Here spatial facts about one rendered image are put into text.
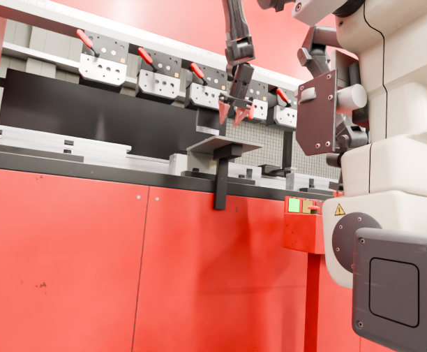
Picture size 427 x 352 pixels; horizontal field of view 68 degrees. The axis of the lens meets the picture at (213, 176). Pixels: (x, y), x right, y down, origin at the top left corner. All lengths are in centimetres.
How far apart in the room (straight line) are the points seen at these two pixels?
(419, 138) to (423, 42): 16
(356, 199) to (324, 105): 19
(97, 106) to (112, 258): 92
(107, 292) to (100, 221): 21
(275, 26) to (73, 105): 102
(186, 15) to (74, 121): 74
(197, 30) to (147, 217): 77
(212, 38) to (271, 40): 30
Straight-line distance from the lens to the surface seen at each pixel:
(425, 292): 44
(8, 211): 102
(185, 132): 181
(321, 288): 115
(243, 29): 105
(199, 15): 142
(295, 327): 138
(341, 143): 113
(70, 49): 476
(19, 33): 477
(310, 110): 69
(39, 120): 171
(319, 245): 105
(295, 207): 118
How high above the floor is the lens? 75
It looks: 7 degrees up
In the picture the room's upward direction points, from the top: 5 degrees clockwise
